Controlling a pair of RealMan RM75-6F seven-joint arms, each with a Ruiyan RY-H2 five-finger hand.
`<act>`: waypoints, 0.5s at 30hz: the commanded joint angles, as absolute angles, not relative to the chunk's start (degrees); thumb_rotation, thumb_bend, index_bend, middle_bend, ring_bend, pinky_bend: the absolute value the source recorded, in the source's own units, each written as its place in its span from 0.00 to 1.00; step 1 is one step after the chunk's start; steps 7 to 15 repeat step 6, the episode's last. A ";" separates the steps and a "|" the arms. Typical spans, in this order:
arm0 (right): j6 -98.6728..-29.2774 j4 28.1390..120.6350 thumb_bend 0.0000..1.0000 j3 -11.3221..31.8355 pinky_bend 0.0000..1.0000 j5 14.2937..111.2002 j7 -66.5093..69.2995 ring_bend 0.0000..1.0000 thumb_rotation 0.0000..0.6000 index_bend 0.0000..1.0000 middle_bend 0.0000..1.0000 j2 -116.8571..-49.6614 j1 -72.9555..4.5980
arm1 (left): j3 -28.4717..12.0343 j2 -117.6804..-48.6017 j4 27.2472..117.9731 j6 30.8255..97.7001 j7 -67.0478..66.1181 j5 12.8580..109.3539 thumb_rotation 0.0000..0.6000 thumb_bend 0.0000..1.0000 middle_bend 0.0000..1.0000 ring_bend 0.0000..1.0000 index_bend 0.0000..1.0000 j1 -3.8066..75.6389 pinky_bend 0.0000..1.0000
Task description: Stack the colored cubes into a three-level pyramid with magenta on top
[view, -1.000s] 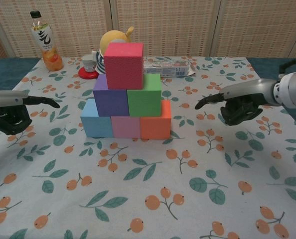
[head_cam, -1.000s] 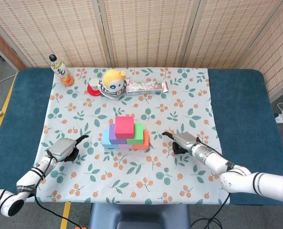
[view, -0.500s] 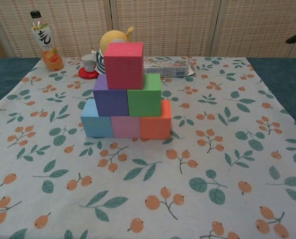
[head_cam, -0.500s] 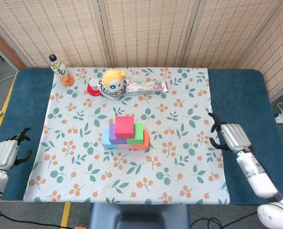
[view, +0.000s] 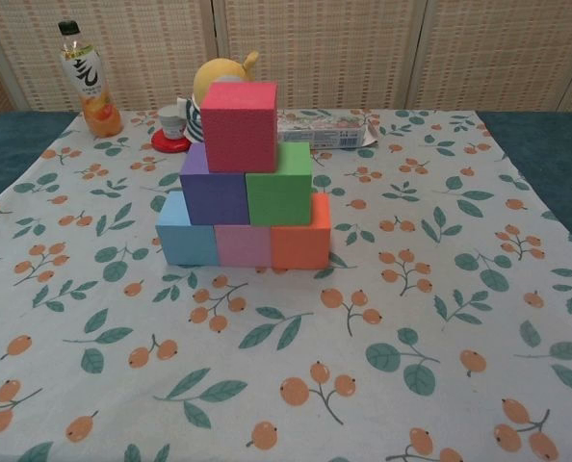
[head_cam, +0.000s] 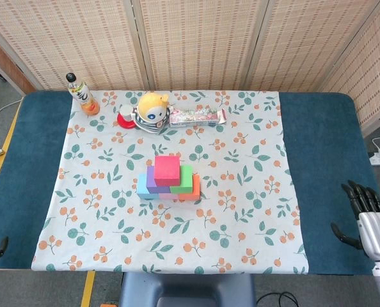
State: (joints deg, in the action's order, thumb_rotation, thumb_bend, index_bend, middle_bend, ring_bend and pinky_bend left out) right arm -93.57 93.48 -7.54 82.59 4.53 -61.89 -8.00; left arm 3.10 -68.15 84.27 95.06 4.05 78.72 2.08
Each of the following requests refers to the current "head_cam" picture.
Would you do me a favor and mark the purple foam cube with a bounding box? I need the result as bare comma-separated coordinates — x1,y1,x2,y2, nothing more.
146,165,171,194

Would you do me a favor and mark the yellow plush toy striped shirt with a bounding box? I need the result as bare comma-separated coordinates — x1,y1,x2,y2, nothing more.
131,91,175,134

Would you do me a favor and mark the teal padded table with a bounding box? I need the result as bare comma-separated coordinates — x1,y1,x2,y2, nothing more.
0,90,380,276

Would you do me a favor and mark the green foam cube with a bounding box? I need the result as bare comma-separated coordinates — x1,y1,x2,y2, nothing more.
170,164,194,195

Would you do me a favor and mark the black floor cable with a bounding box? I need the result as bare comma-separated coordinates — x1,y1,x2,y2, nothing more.
256,291,303,307

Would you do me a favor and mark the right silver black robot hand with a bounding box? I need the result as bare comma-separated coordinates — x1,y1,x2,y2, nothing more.
330,179,380,264

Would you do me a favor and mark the red foam cube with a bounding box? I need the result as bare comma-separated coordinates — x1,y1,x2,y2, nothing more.
154,155,181,187

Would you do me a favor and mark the floral print tablecloth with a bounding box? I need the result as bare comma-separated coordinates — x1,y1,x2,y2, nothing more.
31,90,308,275

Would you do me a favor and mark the snack package box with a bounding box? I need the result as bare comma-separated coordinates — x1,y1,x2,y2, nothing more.
168,107,228,129

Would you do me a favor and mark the orange foam cube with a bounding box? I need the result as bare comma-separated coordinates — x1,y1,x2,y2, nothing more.
178,174,201,201

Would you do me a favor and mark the light blue foam cube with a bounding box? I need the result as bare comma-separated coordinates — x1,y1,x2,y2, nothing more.
136,173,161,200

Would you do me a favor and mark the white floor cable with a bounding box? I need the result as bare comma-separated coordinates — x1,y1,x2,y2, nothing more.
0,98,24,127

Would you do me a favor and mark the orange juice bottle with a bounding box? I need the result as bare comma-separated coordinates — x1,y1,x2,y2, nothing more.
65,72,100,116

